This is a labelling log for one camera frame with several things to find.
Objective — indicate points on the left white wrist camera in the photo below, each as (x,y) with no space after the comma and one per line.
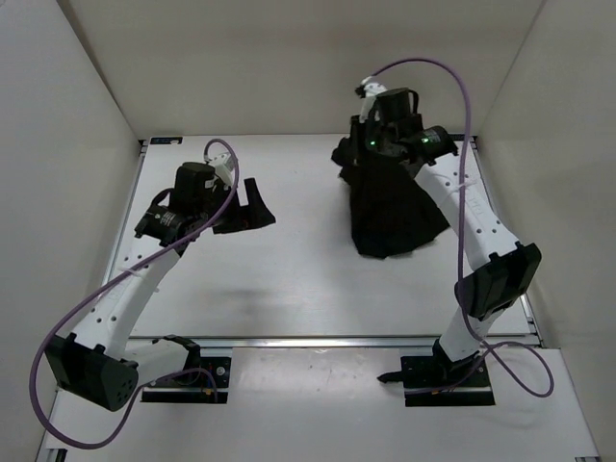
(223,164)

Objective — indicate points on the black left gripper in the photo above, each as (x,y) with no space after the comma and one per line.
(254,212)

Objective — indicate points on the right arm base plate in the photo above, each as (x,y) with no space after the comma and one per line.
(428,384)

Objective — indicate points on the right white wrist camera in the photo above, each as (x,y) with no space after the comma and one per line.
(367,91)

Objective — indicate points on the left blue table label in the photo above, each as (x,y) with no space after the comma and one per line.
(165,140)

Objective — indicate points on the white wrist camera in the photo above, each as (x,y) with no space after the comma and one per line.
(223,164)
(367,91)

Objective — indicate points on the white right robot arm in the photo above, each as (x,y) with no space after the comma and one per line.
(496,268)

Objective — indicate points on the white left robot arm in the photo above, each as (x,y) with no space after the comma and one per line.
(93,361)

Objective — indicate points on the aluminium table rail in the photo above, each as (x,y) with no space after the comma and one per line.
(314,341)

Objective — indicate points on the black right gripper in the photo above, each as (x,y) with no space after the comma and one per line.
(358,130)

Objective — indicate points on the black pleated skirt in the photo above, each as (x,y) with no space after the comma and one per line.
(390,215)

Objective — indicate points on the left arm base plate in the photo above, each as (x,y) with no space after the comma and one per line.
(198,387)

